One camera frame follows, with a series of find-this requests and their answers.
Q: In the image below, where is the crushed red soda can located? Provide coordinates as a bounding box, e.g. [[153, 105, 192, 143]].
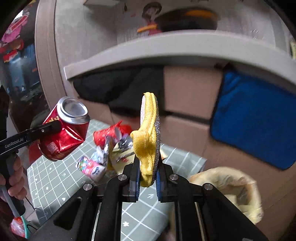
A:
[[38, 97, 90, 161]]

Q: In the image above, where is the yellow scouring sponge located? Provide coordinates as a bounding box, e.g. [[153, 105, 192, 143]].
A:
[[130, 92, 161, 187]]

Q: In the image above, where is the red plastic bag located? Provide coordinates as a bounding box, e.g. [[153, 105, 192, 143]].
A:
[[93, 121, 132, 148]]

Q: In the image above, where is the yellow noodle wrapper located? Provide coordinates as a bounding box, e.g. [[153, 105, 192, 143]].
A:
[[108, 134, 135, 174]]

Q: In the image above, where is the pink tissue pack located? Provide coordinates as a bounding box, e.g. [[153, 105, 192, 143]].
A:
[[76, 156, 106, 182]]

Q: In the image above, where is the yellow plastic trash bag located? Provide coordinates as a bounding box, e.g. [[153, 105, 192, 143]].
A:
[[189, 167, 263, 224]]

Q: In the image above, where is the grey kitchen countertop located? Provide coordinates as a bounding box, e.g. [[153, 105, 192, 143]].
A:
[[64, 30, 295, 93]]

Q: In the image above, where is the person left hand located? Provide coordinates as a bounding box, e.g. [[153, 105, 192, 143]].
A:
[[8, 155, 27, 200]]

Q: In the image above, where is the green checked tablecloth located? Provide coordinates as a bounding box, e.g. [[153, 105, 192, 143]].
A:
[[28, 120, 206, 240]]

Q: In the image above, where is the black hanging cloth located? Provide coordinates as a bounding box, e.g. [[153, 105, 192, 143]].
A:
[[73, 65, 164, 117]]

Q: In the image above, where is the blue hanging towel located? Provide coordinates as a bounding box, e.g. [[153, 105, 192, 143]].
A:
[[210, 70, 295, 170]]

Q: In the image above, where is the black wok orange handle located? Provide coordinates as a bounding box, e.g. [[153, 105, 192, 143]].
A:
[[137, 7, 219, 33]]

